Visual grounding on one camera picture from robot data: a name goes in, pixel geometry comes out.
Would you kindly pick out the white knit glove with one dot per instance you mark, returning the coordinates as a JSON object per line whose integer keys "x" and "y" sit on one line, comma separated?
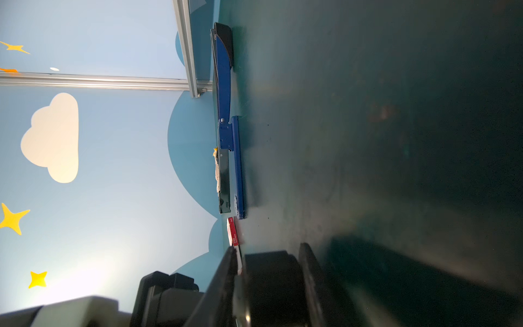
{"x": 217, "y": 169}

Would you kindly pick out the aluminium rail frame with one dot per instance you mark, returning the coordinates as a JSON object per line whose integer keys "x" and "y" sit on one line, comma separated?
{"x": 192, "y": 83}

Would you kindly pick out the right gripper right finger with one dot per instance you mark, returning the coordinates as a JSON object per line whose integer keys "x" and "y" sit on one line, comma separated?
{"x": 322, "y": 307}

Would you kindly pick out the red white staple box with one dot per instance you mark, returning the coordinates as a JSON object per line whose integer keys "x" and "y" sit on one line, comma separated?
{"x": 232, "y": 232}

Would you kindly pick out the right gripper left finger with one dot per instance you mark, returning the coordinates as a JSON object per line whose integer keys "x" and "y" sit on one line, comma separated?
{"x": 215, "y": 307}

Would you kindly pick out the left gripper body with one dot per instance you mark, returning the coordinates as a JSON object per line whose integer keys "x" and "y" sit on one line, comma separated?
{"x": 165, "y": 300}

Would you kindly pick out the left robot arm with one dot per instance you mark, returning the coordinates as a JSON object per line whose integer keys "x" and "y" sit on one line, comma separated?
{"x": 87, "y": 311}

